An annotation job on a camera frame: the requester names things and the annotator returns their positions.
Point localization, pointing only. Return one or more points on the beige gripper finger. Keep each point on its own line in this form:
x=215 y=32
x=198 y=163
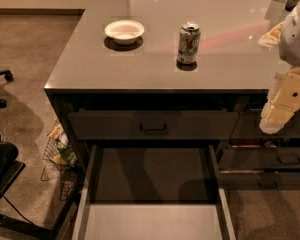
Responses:
x=271 y=38

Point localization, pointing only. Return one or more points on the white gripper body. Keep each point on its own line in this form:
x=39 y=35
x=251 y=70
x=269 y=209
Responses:
x=296 y=39

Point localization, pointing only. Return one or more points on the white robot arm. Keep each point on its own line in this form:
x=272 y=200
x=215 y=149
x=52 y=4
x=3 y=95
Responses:
x=289 y=41

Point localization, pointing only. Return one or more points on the dark grey drawer cabinet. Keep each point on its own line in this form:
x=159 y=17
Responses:
x=232 y=72

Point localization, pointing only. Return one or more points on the green white soda can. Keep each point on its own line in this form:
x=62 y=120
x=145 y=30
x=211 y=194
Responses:
x=189 y=39

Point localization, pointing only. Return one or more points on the white paper bowl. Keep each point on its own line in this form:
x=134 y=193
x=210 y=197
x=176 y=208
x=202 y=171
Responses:
x=124 y=32

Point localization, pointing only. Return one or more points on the wire basket with trash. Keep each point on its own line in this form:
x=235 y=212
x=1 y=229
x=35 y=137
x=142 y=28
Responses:
x=60 y=161

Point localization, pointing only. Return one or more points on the black metal stand frame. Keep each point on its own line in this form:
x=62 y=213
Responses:
x=36 y=202

